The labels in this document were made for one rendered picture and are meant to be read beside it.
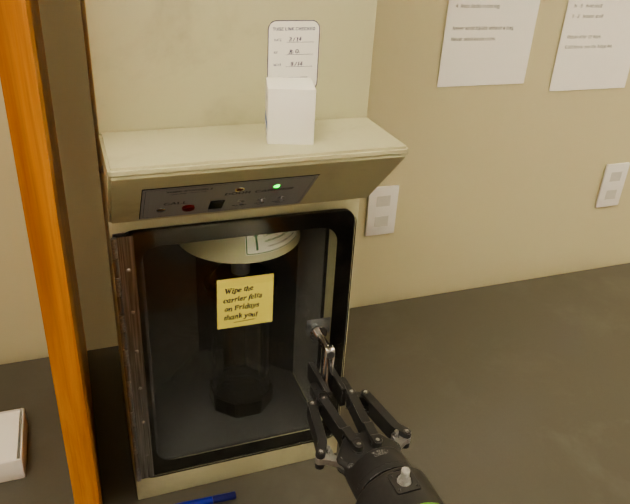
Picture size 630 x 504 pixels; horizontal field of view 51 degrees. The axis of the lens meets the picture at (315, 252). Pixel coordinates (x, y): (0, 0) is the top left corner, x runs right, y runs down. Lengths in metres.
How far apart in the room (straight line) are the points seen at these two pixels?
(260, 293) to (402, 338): 0.59
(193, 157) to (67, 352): 0.26
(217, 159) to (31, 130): 0.17
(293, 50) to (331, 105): 0.08
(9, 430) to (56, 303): 0.47
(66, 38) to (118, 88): 0.43
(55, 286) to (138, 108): 0.21
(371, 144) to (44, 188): 0.34
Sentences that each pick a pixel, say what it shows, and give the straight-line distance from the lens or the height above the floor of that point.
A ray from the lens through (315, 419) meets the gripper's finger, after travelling 0.87.
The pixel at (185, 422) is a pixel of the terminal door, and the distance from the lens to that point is 0.98.
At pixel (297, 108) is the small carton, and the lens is 0.70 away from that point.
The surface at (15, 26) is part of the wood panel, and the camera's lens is 0.64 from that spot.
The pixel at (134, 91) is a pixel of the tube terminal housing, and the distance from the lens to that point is 0.75.
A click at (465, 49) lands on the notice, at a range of 1.40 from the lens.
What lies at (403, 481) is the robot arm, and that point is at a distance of 0.76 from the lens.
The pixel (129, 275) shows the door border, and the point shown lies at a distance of 0.82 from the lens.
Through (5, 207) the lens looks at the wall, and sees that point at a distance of 1.26.
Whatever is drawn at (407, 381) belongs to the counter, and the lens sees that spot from 1.29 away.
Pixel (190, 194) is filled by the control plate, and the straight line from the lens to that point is 0.71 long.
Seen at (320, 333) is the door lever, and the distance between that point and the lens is 0.93.
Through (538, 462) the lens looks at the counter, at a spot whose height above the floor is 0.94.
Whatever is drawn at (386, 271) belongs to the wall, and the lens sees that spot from 1.51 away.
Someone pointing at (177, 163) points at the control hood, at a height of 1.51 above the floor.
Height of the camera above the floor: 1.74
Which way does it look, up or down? 28 degrees down
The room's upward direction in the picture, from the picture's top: 3 degrees clockwise
